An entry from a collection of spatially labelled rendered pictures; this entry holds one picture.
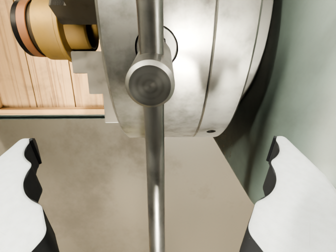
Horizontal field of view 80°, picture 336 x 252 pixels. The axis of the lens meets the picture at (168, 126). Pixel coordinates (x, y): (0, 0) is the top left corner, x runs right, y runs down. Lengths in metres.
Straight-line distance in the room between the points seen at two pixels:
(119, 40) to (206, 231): 2.01
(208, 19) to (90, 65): 0.20
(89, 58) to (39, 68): 0.30
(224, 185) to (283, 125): 1.61
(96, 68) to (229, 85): 0.20
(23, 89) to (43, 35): 0.33
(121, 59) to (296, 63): 0.15
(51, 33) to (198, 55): 0.21
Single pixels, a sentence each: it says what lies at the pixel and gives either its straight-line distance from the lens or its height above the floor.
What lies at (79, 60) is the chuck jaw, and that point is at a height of 1.10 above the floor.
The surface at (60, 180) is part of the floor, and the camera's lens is 1.90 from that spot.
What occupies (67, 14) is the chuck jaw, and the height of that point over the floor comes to 1.13.
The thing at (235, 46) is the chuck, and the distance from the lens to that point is 0.18.
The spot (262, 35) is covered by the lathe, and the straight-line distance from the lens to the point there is 0.24.
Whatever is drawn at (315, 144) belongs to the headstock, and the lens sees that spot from 0.22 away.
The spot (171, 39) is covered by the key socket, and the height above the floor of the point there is 1.23.
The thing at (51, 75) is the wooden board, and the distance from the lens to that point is 0.59.
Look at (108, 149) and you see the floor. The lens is 1.62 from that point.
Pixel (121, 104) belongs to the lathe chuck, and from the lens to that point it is 0.20.
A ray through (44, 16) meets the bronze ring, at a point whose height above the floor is 1.12.
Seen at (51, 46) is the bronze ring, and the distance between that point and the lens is 0.33.
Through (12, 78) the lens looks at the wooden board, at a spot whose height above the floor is 0.88.
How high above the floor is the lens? 1.41
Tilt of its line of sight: 70 degrees down
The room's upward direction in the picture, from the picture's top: 176 degrees clockwise
